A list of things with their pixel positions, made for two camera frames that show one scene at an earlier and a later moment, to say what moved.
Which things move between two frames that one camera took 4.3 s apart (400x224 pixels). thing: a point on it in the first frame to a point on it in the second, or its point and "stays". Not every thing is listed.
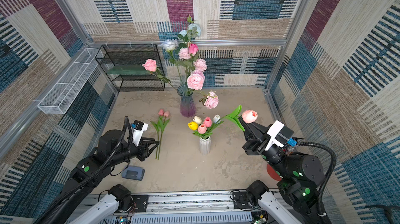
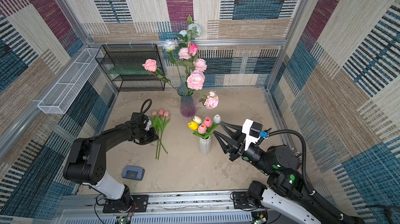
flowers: [249, 116] to [154, 120]
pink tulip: [202, 128] stays
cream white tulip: [198, 120] stays
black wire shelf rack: [123, 63] stays
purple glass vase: [188, 106] stays
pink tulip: [161, 113] stays
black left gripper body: [141, 151] to [147, 136]
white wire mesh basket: [58, 100] stays
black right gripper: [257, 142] to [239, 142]
